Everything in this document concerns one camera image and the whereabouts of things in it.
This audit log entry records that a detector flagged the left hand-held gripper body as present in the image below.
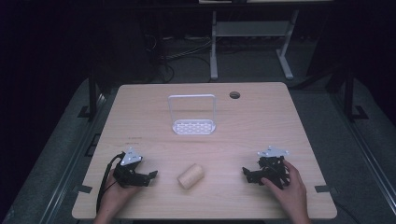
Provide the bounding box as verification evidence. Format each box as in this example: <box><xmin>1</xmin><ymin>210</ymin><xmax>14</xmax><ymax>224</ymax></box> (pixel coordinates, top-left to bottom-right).
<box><xmin>112</xmin><ymin>147</ymin><xmax>151</xmax><ymax>189</ymax></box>

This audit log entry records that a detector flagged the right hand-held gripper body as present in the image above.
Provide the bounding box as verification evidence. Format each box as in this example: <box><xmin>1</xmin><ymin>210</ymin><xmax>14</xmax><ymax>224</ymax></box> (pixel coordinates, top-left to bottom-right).
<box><xmin>247</xmin><ymin>145</ymin><xmax>291</xmax><ymax>190</ymax></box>

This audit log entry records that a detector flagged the beige paper roll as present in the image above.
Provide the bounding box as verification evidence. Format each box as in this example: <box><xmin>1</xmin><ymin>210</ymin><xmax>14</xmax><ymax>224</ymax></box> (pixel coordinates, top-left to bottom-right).
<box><xmin>177</xmin><ymin>162</ymin><xmax>205</xmax><ymax>190</ymax></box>

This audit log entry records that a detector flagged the white wire rack stand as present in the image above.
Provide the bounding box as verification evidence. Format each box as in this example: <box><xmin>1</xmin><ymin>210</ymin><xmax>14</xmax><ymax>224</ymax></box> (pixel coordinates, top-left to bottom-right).
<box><xmin>167</xmin><ymin>93</ymin><xmax>218</xmax><ymax>136</ymax></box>

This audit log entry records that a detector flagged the person's right hand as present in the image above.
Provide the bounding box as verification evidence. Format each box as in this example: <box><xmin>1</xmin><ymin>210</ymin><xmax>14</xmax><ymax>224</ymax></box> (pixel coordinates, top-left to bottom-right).
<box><xmin>261</xmin><ymin>159</ymin><xmax>309</xmax><ymax>220</ymax></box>

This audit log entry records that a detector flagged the person's left hand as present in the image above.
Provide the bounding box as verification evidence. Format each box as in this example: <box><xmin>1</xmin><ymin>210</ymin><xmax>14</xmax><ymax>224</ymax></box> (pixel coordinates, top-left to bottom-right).
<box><xmin>98</xmin><ymin>177</ymin><xmax>142</xmax><ymax>222</ymax></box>

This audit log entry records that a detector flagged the black metal stand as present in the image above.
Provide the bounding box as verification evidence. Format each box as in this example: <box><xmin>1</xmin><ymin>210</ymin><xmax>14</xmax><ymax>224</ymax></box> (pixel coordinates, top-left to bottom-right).
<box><xmin>78</xmin><ymin>66</ymin><xmax>106</xmax><ymax>122</ymax></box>
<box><xmin>337</xmin><ymin>66</ymin><xmax>370</xmax><ymax>123</ymax></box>

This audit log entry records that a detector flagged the black cable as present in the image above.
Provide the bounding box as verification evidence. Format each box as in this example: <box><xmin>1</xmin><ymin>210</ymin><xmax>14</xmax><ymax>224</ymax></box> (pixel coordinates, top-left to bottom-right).
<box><xmin>95</xmin><ymin>151</ymin><xmax>126</xmax><ymax>214</ymax></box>

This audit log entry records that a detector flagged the bundle of floor cables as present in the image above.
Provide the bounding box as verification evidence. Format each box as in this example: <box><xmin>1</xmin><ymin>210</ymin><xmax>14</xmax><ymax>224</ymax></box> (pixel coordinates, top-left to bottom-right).
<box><xmin>144</xmin><ymin>34</ymin><xmax>216</xmax><ymax>83</ymax></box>

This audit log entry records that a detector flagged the white metal desk frame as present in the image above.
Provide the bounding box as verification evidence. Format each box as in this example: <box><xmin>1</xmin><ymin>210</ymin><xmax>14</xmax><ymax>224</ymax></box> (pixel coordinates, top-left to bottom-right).
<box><xmin>209</xmin><ymin>8</ymin><xmax>301</xmax><ymax>81</ymax></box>

